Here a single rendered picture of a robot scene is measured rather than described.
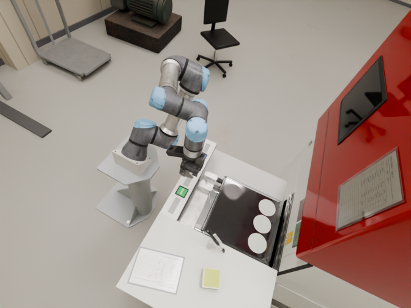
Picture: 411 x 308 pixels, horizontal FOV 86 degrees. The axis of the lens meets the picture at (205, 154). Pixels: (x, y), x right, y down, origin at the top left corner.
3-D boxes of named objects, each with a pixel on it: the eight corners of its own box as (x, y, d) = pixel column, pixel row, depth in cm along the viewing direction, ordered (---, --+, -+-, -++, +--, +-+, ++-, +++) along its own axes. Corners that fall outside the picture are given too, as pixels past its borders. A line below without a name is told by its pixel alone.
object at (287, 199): (285, 200, 138) (292, 194, 131) (268, 273, 113) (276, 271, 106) (282, 199, 139) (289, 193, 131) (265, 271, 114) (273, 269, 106)
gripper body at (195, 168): (196, 178, 93) (200, 163, 83) (178, 170, 94) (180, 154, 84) (203, 165, 97) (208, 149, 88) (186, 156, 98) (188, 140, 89)
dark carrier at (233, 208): (279, 203, 131) (279, 203, 131) (265, 261, 112) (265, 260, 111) (226, 178, 135) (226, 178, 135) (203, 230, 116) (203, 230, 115)
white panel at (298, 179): (295, 161, 161) (329, 124, 129) (270, 277, 115) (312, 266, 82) (292, 159, 161) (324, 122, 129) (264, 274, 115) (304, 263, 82)
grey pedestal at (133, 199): (95, 208, 200) (62, 159, 133) (126, 172, 225) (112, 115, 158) (142, 237, 193) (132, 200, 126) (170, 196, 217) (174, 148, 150)
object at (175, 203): (213, 155, 152) (217, 143, 141) (175, 228, 121) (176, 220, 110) (200, 150, 153) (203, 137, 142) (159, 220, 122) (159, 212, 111)
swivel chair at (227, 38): (236, 65, 362) (255, 2, 287) (221, 83, 329) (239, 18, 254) (205, 51, 370) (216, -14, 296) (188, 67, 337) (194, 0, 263)
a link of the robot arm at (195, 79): (150, 136, 140) (186, 54, 113) (172, 144, 146) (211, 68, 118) (148, 148, 131) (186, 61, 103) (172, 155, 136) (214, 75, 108)
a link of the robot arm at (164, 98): (166, 44, 108) (155, 85, 71) (186, 54, 112) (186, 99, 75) (157, 65, 115) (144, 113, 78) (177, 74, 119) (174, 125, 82)
